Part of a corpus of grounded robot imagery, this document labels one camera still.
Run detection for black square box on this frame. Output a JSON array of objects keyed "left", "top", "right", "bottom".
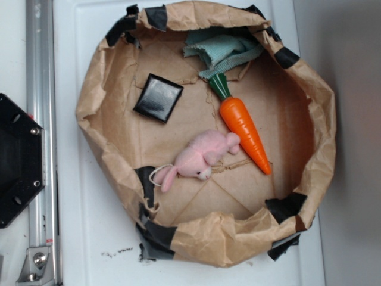
[{"left": 133, "top": 74, "right": 184, "bottom": 123}]

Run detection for aluminium extrusion rail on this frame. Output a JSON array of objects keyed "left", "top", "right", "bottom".
[{"left": 26, "top": 1, "right": 63, "bottom": 285}]

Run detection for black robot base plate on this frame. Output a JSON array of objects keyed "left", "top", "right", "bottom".
[{"left": 1, "top": 94, "right": 44, "bottom": 229}]

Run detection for orange plastic toy carrot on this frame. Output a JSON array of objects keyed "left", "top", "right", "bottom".
[{"left": 208, "top": 73, "right": 271, "bottom": 175}]

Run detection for metal corner bracket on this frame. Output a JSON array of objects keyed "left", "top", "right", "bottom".
[{"left": 15, "top": 246, "right": 56, "bottom": 286}]

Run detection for light blue cloth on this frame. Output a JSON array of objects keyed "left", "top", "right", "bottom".
[{"left": 183, "top": 27, "right": 264, "bottom": 79}]

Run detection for pink plush bunny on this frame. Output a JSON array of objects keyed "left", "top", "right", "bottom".
[{"left": 149, "top": 130, "right": 241, "bottom": 192}]

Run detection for brown paper bag bin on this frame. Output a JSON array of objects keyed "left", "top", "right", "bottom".
[{"left": 76, "top": 1, "right": 336, "bottom": 267}]

